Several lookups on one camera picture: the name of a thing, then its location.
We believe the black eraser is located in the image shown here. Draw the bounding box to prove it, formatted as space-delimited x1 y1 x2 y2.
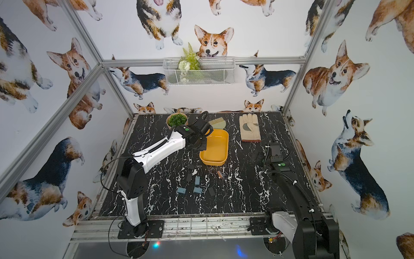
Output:
208 187 215 197

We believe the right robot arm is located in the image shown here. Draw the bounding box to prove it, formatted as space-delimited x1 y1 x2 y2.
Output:
248 146 340 259

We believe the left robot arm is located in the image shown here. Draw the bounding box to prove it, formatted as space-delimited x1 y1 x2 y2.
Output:
115 118 213 227

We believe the yellow storage box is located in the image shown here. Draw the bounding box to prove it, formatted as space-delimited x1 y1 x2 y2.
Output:
199 129 229 166

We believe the dark grey eraser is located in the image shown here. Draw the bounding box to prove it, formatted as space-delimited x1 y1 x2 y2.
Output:
186 173 192 182

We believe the blue grey eraser upright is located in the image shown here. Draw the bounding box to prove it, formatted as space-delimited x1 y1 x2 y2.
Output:
195 176 201 186

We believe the light blue eraser lower right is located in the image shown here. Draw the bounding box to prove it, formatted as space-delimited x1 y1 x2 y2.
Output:
194 187 203 194

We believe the light blue eraser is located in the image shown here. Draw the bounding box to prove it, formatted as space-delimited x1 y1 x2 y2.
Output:
177 187 187 194
194 187 203 194

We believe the light blue eraser lower left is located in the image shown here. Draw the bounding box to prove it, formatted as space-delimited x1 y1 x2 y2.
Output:
177 187 187 194

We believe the pink pot with green plant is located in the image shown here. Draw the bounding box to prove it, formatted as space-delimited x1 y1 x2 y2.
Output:
166 112 188 129

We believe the yellow green sponge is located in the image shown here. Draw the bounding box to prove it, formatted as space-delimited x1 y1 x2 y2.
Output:
209 117 226 130

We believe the beige work glove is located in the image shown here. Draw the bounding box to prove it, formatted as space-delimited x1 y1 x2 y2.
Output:
239 113 262 142

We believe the artificial fern with white flower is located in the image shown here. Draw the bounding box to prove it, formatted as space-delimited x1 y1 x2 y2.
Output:
178 43 202 84

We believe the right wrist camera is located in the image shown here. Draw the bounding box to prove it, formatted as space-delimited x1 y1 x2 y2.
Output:
269 142 282 158

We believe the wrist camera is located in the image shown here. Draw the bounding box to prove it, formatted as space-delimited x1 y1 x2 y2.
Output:
194 111 209 124
269 142 282 158

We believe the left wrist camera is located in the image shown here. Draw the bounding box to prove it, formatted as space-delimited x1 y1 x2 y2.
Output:
194 111 209 124

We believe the white wire wall basket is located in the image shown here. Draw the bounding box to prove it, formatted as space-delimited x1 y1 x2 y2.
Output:
163 57 236 86

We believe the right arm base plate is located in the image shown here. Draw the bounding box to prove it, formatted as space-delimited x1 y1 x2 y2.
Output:
247 217 281 236

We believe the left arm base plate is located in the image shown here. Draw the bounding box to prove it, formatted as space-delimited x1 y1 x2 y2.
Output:
118 219 165 240

